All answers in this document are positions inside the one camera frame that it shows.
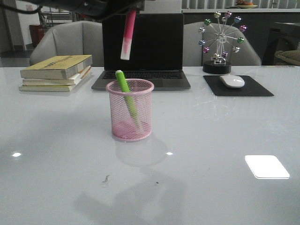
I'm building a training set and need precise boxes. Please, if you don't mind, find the green highlighter pen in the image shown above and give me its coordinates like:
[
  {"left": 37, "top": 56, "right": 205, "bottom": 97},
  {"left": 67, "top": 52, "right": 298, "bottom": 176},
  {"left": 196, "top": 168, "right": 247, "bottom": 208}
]
[{"left": 115, "top": 70, "right": 141, "bottom": 129}]

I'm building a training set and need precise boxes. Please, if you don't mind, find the pink highlighter pen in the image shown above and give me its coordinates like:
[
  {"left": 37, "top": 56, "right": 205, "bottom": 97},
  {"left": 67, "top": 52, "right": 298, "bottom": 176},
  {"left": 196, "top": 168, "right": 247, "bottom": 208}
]
[{"left": 120, "top": 8, "right": 136, "bottom": 60}]

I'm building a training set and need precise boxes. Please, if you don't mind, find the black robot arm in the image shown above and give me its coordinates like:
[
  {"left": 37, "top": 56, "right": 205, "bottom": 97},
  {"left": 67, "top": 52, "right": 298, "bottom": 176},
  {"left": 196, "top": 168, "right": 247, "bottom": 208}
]
[{"left": 0, "top": 0, "right": 144, "bottom": 21}]

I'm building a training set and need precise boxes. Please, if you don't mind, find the pink mesh pen holder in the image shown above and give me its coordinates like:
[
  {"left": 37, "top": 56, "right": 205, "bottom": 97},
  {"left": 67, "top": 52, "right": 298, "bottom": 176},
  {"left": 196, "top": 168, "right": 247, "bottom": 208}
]
[{"left": 106, "top": 79, "right": 154, "bottom": 141}]

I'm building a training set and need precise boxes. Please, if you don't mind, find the dark grey laptop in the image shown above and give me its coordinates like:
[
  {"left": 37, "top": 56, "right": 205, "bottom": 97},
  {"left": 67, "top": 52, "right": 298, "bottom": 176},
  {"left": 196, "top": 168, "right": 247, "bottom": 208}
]
[{"left": 91, "top": 14, "right": 190, "bottom": 91}]

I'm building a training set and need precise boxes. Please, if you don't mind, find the ferris wheel desk toy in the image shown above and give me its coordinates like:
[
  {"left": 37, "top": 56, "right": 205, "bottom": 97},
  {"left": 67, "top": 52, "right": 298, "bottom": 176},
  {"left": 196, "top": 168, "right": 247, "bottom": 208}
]
[{"left": 198, "top": 11, "right": 246, "bottom": 75}]

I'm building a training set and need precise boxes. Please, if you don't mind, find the middle cream book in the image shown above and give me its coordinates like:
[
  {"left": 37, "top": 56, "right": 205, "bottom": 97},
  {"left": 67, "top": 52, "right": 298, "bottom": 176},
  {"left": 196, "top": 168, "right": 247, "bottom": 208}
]
[{"left": 22, "top": 66, "right": 91, "bottom": 86}]

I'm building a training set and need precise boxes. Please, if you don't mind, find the white computer mouse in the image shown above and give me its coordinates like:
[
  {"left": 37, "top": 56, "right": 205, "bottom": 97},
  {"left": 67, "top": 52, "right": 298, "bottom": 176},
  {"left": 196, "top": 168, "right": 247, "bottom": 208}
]
[{"left": 220, "top": 75, "right": 245, "bottom": 88}]

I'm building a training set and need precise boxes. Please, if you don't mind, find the right grey armchair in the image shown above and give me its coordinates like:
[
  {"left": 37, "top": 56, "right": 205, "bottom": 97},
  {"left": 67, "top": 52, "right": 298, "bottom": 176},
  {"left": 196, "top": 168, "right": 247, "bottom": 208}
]
[{"left": 183, "top": 22, "right": 261, "bottom": 66}]

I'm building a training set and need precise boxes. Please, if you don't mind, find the grey armchair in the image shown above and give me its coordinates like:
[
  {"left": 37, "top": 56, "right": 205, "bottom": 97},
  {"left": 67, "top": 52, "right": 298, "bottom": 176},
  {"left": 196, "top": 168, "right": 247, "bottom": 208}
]
[
  {"left": 183, "top": 22, "right": 261, "bottom": 66},
  {"left": 30, "top": 21, "right": 104, "bottom": 67}
]

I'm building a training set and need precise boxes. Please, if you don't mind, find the bottom yellow book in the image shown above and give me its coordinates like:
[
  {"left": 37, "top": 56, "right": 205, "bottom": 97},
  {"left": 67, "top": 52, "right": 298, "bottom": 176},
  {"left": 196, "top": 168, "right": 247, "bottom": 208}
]
[{"left": 19, "top": 75, "right": 87, "bottom": 92}]

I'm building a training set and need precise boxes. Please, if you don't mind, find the yellow book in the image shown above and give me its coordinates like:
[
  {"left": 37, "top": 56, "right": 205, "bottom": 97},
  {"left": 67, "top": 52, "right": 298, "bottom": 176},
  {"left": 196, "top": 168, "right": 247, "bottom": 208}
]
[
  {"left": 19, "top": 75, "right": 87, "bottom": 92},
  {"left": 20, "top": 55, "right": 92, "bottom": 80}
]

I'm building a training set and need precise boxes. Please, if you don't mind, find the top yellow book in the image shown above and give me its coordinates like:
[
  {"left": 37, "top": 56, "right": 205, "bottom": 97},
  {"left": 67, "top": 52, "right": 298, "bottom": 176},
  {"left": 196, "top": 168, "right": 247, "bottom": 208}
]
[{"left": 20, "top": 55, "right": 92, "bottom": 80}]

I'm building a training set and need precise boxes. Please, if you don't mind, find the left grey armchair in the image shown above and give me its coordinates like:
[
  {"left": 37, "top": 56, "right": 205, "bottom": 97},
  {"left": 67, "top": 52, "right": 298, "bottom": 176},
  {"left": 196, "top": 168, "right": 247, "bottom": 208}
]
[{"left": 30, "top": 21, "right": 104, "bottom": 67}]

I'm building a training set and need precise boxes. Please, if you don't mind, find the black mouse pad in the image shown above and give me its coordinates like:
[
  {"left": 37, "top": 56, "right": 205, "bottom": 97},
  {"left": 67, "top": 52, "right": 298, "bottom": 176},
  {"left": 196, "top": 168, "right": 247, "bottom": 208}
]
[{"left": 203, "top": 75, "right": 274, "bottom": 97}]

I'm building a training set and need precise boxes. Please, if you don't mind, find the white box behind laptop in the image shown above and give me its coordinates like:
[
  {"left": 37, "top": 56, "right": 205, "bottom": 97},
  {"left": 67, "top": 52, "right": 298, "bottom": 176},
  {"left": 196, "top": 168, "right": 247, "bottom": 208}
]
[{"left": 141, "top": 0, "right": 181, "bottom": 14}]

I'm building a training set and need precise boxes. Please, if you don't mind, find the red trash bin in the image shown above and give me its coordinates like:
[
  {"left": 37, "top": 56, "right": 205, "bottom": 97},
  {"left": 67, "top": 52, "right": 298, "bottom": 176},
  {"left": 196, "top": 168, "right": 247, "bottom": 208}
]
[{"left": 29, "top": 24, "right": 44, "bottom": 47}]

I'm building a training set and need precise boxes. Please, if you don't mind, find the fruit bowl on counter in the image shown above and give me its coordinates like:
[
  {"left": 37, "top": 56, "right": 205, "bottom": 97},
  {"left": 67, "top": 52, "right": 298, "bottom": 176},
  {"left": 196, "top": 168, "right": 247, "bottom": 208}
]
[{"left": 236, "top": 0, "right": 257, "bottom": 9}]

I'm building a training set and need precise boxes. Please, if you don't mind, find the olive cushion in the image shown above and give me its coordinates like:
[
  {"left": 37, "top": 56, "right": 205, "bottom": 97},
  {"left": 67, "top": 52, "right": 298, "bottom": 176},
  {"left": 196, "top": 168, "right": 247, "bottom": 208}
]
[{"left": 274, "top": 50, "right": 300, "bottom": 66}]

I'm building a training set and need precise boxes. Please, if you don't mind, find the dark side table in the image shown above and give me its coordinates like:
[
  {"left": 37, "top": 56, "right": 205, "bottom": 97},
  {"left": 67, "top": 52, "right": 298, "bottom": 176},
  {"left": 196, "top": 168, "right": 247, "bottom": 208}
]
[{"left": 262, "top": 22, "right": 300, "bottom": 65}]

